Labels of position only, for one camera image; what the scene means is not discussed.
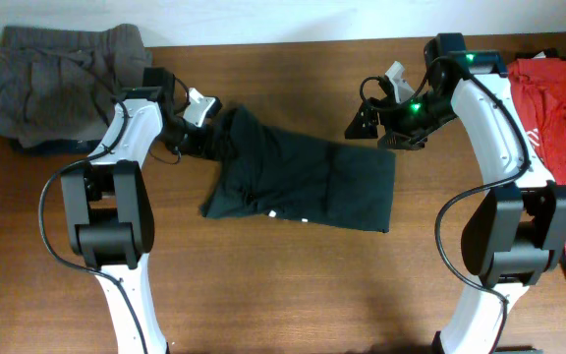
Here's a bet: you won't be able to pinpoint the black Nike t-shirt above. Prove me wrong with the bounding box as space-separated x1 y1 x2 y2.
200 106 396 233

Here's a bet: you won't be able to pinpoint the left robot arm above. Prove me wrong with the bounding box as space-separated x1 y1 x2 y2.
57 68 222 354

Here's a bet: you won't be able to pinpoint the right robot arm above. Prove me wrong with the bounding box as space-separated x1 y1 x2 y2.
345 32 566 354

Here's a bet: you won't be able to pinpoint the folded dark navy garment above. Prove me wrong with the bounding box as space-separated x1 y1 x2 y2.
9 140 100 156

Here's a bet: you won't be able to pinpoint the folded grey shorts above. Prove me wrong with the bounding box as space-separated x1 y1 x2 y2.
0 24 152 148

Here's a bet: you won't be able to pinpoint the black logo t-shirt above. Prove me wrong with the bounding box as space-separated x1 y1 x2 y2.
514 48 566 61

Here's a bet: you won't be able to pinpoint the left black cable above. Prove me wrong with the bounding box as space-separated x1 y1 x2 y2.
37 76 194 354

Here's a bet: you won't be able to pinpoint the black cable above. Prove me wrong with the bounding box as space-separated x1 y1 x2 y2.
359 56 533 354
37 76 194 354

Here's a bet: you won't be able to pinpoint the right black cable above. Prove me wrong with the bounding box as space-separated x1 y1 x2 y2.
359 56 533 354

